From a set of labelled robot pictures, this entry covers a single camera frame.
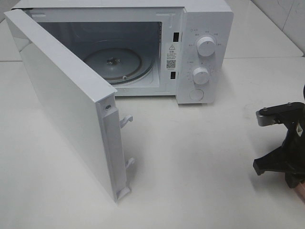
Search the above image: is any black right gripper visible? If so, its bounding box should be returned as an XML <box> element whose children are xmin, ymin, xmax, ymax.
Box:
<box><xmin>252</xmin><ymin>83</ymin><xmax>305</xmax><ymax>189</ymax></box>

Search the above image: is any round white door button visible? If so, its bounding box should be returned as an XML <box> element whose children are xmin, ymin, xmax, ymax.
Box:
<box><xmin>189</xmin><ymin>89</ymin><xmax>204</xmax><ymax>101</ymax></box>

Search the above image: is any white microwave door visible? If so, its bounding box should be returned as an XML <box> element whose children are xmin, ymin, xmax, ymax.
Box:
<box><xmin>5</xmin><ymin>10</ymin><xmax>134</xmax><ymax>201</ymax></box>

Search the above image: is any pink round plate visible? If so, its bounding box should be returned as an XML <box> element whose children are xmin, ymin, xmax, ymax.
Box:
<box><xmin>294</xmin><ymin>183</ymin><xmax>305</xmax><ymax>201</ymax></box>

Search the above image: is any lower white timer knob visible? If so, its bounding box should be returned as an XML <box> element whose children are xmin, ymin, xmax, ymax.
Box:
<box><xmin>192</xmin><ymin>67</ymin><xmax>210</xmax><ymax>85</ymax></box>

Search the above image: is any upper white power knob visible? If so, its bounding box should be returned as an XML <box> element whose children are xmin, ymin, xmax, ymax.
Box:
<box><xmin>196</xmin><ymin>34</ymin><xmax>216</xmax><ymax>57</ymax></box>

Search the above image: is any white microwave oven body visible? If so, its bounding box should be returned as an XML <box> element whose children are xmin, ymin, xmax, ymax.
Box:
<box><xmin>10</xmin><ymin>0</ymin><xmax>234</xmax><ymax>104</ymax></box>

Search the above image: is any glass microwave turntable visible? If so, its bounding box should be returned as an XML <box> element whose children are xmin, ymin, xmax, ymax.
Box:
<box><xmin>84</xmin><ymin>48</ymin><xmax>154</xmax><ymax>85</ymax></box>

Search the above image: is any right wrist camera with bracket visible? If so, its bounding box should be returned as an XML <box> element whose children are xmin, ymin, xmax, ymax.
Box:
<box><xmin>255</xmin><ymin>102</ymin><xmax>305</xmax><ymax>128</ymax></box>

